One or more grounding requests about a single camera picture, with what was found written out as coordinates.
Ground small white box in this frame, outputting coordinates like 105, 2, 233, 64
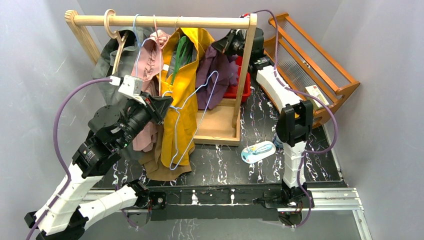
304, 85, 330, 111

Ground wooden clothes rack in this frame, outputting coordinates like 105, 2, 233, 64
64, 10, 258, 146

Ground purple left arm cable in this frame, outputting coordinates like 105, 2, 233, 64
25, 77, 114, 240

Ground brown garment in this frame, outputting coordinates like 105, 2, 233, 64
133, 122, 192, 182

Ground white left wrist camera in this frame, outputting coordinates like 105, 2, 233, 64
109, 75, 143, 101

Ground yellow pleated skirt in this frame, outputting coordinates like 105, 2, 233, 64
160, 27, 214, 171

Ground pink garment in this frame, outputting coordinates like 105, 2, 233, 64
131, 29, 171, 153

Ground green plastic hanger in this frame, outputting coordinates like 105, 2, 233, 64
170, 35, 194, 85

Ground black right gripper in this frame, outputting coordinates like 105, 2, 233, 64
211, 28, 250, 60

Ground purple skirt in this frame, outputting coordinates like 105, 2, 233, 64
195, 45, 239, 110

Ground blue wire hanger left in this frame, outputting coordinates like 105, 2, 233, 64
132, 14, 153, 78

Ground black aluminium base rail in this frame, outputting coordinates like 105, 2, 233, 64
79, 182, 372, 240

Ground white blister pack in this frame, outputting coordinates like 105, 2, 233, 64
240, 141, 276, 164

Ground wooden clothes hanger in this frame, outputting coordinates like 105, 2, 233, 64
103, 9, 128, 75

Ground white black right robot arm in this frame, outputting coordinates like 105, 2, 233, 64
241, 28, 314, 209

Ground pink wire hanger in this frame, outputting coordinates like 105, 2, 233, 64
152, 14, 164, 97

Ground red plastic bin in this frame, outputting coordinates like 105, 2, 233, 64
223, 56, 252, 104

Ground grey garment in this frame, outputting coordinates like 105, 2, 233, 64
92, 27, 153, 161

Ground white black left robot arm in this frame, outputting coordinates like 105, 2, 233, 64
24, 92, 173, 240

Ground orange wooden shoe rack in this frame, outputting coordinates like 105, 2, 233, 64
264, 13, 360, 113

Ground blue patterned round tin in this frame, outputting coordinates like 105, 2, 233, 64
272, 133, 284, 149

